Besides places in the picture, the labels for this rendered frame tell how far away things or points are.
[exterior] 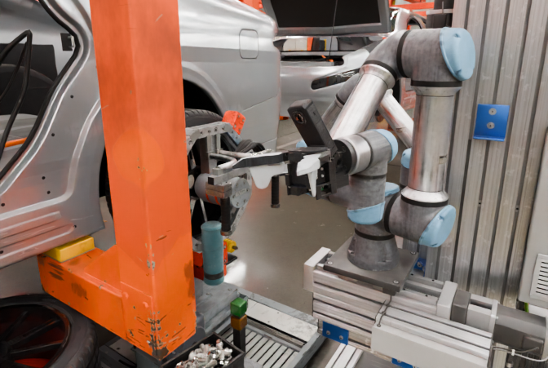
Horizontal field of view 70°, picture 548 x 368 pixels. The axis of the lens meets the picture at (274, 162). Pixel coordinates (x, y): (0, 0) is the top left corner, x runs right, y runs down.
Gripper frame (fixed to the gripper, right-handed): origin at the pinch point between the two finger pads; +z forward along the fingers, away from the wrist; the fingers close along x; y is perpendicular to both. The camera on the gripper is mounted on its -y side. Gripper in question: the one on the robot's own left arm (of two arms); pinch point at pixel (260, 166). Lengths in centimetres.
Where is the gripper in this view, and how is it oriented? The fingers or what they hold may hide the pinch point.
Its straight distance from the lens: 60.8
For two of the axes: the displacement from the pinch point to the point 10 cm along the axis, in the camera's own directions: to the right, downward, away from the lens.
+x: -6.8, -0.5, 7.3
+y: 1.0, 9.8, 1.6
